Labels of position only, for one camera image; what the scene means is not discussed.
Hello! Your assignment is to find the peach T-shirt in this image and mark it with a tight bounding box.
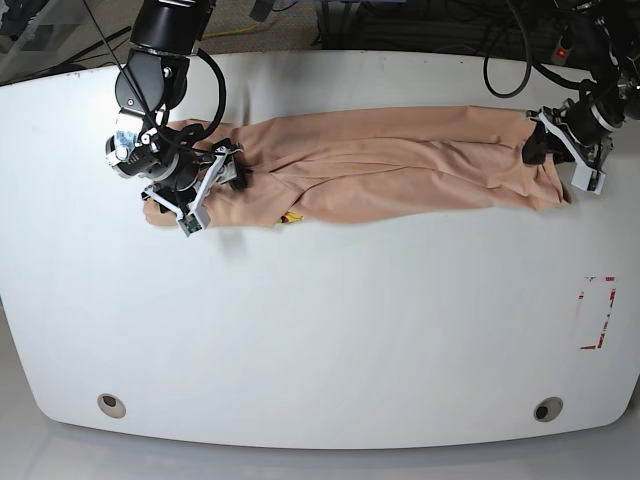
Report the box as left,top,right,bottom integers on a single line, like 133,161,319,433
142,103,572,230

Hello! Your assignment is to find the table grommet hole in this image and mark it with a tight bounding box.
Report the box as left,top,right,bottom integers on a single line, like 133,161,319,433
533,397,564,423
97,394,126,419

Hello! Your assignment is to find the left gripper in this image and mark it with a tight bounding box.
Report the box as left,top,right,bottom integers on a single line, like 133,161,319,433
521,97,625,165

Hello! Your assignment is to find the power strip with red light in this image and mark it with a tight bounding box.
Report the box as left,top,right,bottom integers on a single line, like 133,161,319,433
551,28,574,66

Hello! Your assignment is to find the right table grommet hole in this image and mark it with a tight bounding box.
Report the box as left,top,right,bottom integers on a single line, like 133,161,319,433
533,397,564,423

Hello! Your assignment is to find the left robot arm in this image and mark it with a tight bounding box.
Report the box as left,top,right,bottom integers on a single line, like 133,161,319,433
516,1,639,171

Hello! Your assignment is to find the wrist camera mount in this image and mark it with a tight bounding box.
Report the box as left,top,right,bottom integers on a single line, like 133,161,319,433
526,107,613,195
142,139,244,237

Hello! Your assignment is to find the left table grommet hole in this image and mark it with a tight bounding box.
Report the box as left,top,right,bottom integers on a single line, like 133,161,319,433
97,394,126,419

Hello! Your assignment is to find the yellow floor cable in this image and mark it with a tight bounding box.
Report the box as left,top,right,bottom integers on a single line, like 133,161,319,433
204,22,266,41

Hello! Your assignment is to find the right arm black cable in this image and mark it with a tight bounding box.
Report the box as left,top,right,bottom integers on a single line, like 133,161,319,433
169,49,229,146

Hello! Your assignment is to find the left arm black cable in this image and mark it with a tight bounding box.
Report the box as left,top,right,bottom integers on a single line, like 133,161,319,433
482,0,596,99

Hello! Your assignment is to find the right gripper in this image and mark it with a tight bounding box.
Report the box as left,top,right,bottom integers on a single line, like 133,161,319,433
154,151,250,200

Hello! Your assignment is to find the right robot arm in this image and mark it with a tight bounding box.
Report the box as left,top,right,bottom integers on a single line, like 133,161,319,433
106,1,238,208

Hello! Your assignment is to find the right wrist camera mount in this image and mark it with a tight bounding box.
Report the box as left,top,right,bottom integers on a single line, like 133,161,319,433
142,139,244,237

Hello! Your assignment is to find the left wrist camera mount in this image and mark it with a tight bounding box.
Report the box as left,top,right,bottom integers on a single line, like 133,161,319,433
526,107,613,195

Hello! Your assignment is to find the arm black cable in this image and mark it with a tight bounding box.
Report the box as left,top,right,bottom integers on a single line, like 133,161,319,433
169,49,229,146
482,0,596,99

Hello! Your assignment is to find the red tape rectangle marking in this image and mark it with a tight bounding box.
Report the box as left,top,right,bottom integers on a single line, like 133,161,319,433
576,276,617,351

